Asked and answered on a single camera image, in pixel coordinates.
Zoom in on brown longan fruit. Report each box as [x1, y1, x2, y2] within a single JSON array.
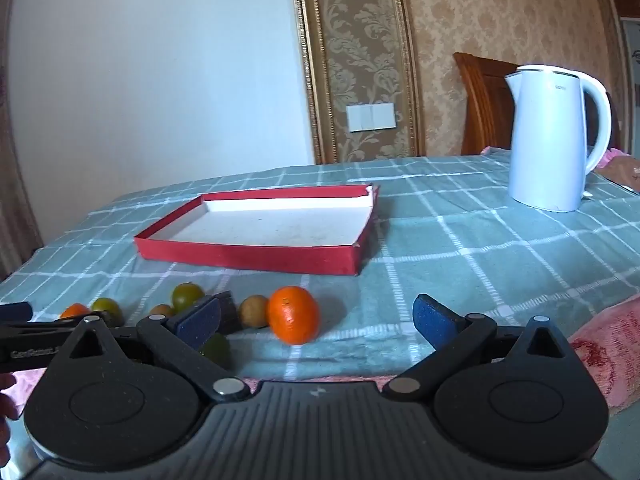
[[238, 295, 269, 328], [149, 304, 175, 318]]

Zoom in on green avocado-like fruit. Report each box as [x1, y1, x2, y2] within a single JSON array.
[[200, 333, 232, 370]]

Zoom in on person's left hand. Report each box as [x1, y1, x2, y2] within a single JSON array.
[[0, 373, 18, 468]]

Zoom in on white electric kettle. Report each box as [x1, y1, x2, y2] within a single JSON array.
[[506, 64, 612, 212]]

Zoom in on patterned curtain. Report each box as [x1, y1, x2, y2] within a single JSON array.
[[0, 0, 42, 280]]

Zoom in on teal checked bed blanket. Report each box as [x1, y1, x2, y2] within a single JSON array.
[[1, 150, 639, 380]]

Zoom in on white wall switch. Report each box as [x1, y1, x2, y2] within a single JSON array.
[[346, 102, 397, 133]]

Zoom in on green round fruit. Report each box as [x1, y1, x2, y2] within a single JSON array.
[[91, 297, 124, 326], [171, 282, 205, 313]]

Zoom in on large orange mandarin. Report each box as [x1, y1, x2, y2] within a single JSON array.
[[267, 286, 320, 346]]

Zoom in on pink items by headboard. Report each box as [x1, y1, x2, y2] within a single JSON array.
[[596, 148, 640, 193]]

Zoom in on small orange mandarin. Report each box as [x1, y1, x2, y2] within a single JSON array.
[[58, 304, 91, 320]]

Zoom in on red shallow box tray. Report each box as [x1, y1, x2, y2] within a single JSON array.
[[134, 184, 378, 275]]

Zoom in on wooden headboard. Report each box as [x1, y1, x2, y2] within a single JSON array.
[[454, 52, 518, 155]]

